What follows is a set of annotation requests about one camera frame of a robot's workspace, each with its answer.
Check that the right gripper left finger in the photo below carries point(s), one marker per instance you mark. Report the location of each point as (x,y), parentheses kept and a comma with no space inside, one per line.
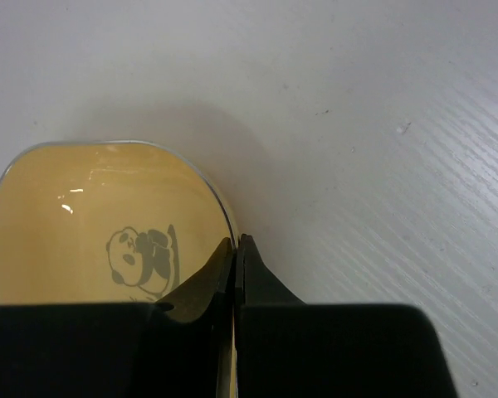
(193,331)

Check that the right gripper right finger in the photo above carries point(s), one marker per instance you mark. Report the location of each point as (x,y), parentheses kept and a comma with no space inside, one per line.
(262,310)

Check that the yellow plate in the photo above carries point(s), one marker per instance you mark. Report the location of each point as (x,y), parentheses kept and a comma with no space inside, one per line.
(92,236)

